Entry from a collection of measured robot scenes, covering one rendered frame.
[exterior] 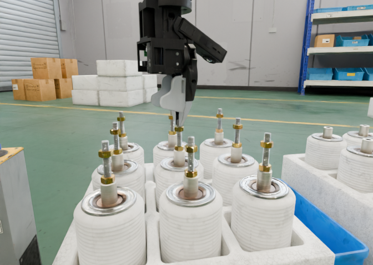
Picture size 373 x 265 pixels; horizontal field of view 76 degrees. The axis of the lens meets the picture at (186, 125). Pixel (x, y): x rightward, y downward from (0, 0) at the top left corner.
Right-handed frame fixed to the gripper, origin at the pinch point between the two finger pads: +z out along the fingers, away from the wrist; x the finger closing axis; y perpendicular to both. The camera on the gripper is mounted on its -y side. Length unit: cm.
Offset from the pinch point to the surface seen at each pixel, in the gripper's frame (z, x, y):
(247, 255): 16.4, 18.8, -0.1
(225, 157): 9.0, 2.1, -9.2
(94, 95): 22, -272, -25
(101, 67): -11, -261, -35
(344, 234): 23.0, 18.8, -26.8
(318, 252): 16.4, 23.4, -9.3
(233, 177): 10.8, 7.3, -7.1
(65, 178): 34, -63, 20
